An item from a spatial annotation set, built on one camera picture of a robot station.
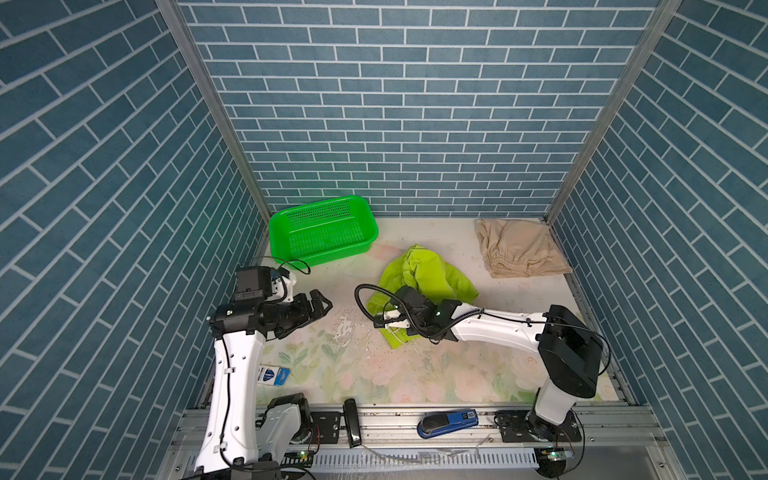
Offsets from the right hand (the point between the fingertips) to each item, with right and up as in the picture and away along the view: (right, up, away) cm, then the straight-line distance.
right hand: (405, 300), depth 87 cm
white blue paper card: (-36, -19, -7) cm, 41 cm away
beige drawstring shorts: (+42, +15, +20) cm, 49 cm away
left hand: (-22, +1, -14) cm, 26 cm away
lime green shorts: (+8, +7, +2) cm, 11 cm away
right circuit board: (+35, -36, -15) cm, 53 cm away
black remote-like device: (-13, -27, -15) cm, 34 cm away
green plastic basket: (-31, +22, +29) cm, 48 cm away
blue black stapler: (+9, -31, -8) cm, 33 cm away
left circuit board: (-26, -36, -15) cm, 47 cm away
